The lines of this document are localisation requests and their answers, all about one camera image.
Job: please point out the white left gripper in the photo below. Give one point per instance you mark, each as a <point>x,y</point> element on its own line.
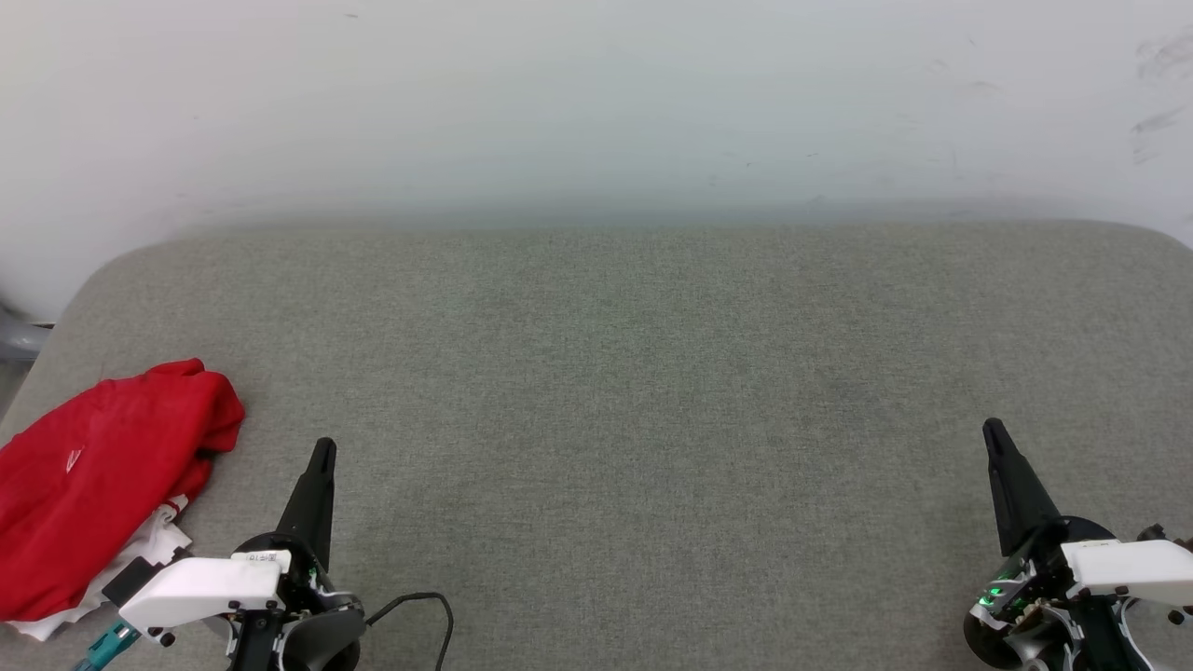
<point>200,587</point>

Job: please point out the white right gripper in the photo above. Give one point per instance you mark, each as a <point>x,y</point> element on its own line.
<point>1128,568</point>

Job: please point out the red basketball jersey white sleeves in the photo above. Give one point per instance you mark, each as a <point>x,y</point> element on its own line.
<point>89,485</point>

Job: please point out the grey fabric sofa seat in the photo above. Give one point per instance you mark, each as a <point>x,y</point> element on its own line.
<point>652,419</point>

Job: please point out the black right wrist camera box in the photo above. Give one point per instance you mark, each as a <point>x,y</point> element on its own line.
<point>1154,534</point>

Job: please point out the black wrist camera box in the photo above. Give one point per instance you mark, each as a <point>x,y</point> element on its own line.
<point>130,580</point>
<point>1154,534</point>

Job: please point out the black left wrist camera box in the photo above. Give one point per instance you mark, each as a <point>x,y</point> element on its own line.
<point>130,580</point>

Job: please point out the grey metal frame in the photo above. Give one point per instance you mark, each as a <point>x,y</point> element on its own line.
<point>17,340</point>

